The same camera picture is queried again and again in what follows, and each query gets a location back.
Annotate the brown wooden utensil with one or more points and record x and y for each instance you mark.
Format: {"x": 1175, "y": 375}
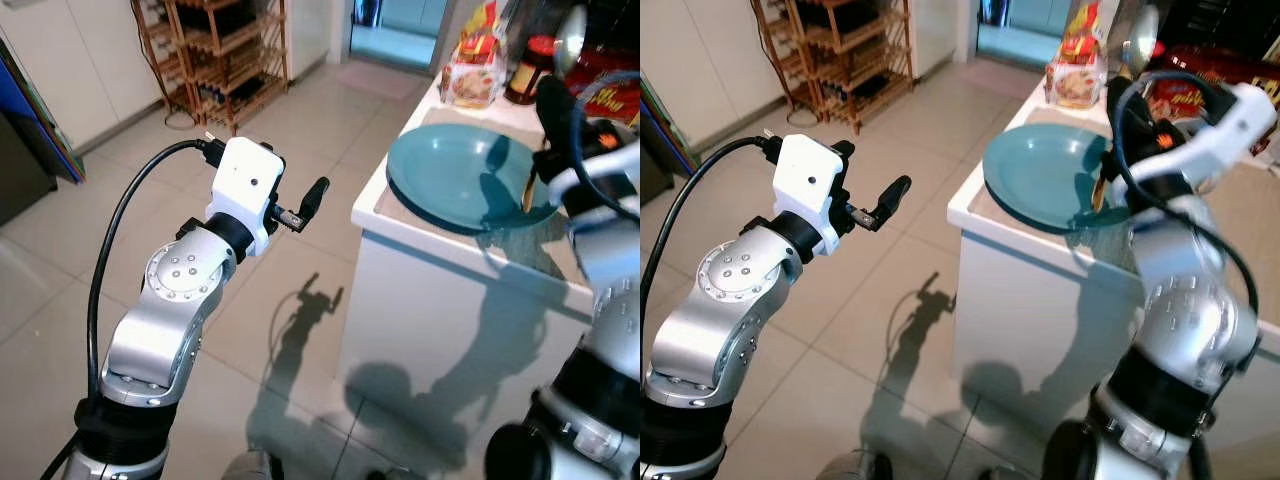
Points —
{"x": 1099, "y": 192}
{"x": 530, "y": 190}

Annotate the white table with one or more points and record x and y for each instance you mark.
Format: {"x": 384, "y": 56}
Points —
{"x": 450, "y": 310}
{"x": 1040, "y": 320}

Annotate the shiny metal ladle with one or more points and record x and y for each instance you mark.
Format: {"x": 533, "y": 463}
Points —
{"x": 570, "y": 40}
{"x": 1140, "y": 40}

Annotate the red printed box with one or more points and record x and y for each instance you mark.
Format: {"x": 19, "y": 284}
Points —
{"x": 1190, "y": 100}
{"x": 610, "y": 95}

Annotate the wooden shelf rack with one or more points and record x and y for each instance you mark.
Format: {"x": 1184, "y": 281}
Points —
{"x": 230, "y": 60}
{"x": 850, "y": 60}

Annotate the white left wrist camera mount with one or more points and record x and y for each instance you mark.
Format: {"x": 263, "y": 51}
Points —
{"x": 245, "y": 185}
{"x": 808, "y": 185}

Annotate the pink door mat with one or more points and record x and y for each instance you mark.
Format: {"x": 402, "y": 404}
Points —
{"x": 380, "y": 80}
{"x": 1000, "y": 78}

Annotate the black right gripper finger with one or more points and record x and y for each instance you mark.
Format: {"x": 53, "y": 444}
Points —
{"x": 556, "y": 110}
{"x": 1118, "y": 100}

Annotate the clear bread bag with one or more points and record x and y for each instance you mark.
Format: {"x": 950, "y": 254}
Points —
{"x": 1075, "y": 75}
{"x": 473, "y": 75}

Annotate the grey robot foot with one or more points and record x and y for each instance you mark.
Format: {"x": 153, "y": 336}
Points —
{"x": 252, "y": 466}
{"x": 852, "y": 466}

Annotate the teal round plate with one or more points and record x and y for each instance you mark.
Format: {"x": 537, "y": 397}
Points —
{"x": 450, "y": 180}
{"x": 1040, "y": 180}

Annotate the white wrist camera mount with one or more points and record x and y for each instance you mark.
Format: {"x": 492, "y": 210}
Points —
{"x": 1215, "y": 135}
{"x": 590, "y": 178}
{"x": 808, "y": 185}
{"x": 245, "y": 185}

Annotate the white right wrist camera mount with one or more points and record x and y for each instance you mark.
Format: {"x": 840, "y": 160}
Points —
{"x": 1215, "y": 135}
{"x": 590, "y": 178}

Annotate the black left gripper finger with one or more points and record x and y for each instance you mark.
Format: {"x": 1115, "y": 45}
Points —
{"x": 314, "y": 196}
{"x": 892, "y": 196}

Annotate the blue edged dark cabinet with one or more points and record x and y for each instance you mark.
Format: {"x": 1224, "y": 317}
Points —
{"x": 30, "y": 150}
{"x": 662, "y": 140}

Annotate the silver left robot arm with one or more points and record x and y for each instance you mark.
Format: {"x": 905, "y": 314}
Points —
{"x": 165, "y": 310}
{"x": 715, "y": 310}

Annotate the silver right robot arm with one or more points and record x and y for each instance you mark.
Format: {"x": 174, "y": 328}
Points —
{"x": 605, "y": 300}
{"x": 1180, "y": 300}

